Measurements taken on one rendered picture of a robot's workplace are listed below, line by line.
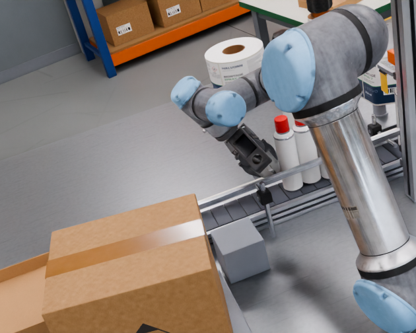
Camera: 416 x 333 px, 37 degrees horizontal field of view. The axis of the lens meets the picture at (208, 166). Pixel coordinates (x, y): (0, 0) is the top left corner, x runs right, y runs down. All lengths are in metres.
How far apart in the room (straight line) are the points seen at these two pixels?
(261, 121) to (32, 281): 0.83
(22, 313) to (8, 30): 4.22
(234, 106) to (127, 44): 3.81
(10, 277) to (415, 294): 1.06
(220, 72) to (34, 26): 3.73
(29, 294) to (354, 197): 0.93
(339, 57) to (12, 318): 1.02
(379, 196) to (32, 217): 1.19
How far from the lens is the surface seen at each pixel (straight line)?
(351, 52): 0.99
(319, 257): 1.48
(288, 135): 1.53
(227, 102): 1.30
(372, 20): 1.03
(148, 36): 5.13
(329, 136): 1.00
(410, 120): 1.49
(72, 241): 1.25
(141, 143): 2.12
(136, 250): 1.16
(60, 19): 5.72
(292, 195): 1.60
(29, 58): 5.73
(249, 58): 2.06
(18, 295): 1.67
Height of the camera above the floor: 1.81
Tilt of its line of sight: 31 degrees down
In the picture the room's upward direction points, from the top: 15 degrees counter-clockwise
